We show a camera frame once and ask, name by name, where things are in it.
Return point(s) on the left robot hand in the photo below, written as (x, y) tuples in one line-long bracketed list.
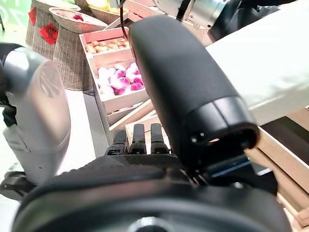
[(241, 17)]

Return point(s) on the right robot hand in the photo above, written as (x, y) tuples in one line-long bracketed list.
[(183, 79)]

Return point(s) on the napa cabbage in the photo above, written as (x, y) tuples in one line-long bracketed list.
[(265, 60)]

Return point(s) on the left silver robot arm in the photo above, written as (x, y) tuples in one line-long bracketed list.
[(200, 12)]

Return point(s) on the purple white turnip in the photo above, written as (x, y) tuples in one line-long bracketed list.
[(103, 72), (134, 72), (136, 85), (119, 72), (119, 91), (123, 81)]

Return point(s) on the wooden display shelf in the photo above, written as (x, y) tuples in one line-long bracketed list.
[(130, 116)]

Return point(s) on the wooden turnip crate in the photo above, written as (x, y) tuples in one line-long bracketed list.
[(120, 101)]

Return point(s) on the brown onion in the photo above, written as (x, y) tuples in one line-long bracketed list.
[(112, 45), (90, 49), (96, 43)]

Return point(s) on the wooden onion crate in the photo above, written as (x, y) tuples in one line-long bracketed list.
[(106, 35)]

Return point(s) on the shallow woven display bowl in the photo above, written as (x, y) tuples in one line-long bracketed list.
[(106, 15), (72, 25)]

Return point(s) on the brown wicker stand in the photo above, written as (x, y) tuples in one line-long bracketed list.
[(72, 67), (39, 19)]

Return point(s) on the small red fruit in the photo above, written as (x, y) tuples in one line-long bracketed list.
[(77, 17)]

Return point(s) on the wooden slatted crate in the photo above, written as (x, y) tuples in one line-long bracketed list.
[(289, 169)]

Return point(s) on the large red diamond decoration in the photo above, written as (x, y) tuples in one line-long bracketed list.
[(49, 33)]

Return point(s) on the right silver robot leg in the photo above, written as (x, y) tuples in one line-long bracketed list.
[(41, 108)]

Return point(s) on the small red diamond decoration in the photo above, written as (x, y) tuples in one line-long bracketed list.
[(32, 15)]

